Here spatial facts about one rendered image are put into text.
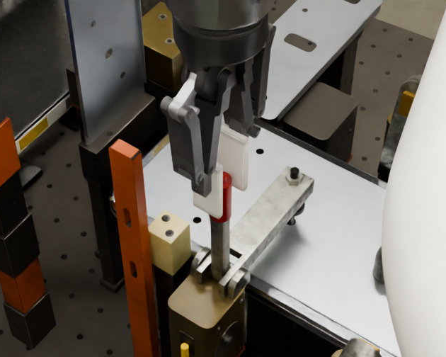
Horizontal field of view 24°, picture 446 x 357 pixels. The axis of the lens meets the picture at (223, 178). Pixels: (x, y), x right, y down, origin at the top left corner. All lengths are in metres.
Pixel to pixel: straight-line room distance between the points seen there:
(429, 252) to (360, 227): 0.70
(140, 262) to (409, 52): 0.88
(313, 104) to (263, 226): 0.30
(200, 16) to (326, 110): 0.60
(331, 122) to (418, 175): 0.81
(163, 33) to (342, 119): 0.25
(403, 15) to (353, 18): 1.59
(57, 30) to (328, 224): 0.45
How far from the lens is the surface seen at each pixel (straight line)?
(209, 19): 0.76
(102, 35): 1.19
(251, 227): 1.09
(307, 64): 1.37
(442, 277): 0.48
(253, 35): 0.79
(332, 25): 1.43
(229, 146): 0.94
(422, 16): 3.03
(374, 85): 1.78
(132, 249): 1.10
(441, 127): 0.53
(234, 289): 1.04
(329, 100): 1.35
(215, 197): 0.93
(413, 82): 1.19
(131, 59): 1.27
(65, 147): 1.68
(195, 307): 1.05
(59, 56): 1.34
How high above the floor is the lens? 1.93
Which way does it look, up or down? 49 degrees down
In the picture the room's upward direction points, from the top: straight up
